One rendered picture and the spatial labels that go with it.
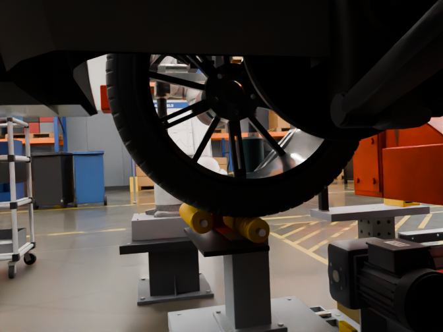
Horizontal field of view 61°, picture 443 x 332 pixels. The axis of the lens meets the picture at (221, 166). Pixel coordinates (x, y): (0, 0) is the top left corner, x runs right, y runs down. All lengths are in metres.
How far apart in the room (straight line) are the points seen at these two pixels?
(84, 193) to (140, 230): 5.08
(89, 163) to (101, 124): 4.94
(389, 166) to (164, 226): 1.08
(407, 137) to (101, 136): 10.87
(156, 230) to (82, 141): 10.00
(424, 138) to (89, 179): 6.18
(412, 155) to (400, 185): 0.10
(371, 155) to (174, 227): 1.00
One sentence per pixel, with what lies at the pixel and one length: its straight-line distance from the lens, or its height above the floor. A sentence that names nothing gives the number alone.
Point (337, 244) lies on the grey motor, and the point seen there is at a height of 0.40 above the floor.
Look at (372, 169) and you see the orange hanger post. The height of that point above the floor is 0.61.
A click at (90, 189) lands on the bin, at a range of 6.89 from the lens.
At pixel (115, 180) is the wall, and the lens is 11.64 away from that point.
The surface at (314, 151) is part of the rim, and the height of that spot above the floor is 0.67.
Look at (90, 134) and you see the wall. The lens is 11.75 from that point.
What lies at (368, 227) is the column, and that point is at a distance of 1.60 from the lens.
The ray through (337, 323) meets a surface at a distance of 1.27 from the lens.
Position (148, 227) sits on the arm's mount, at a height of 0.36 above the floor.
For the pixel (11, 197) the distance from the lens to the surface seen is 2.62.
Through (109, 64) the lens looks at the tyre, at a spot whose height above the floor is 0.88.
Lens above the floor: 0.65
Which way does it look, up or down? level
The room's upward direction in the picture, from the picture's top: 2 degrees counter-clockwise
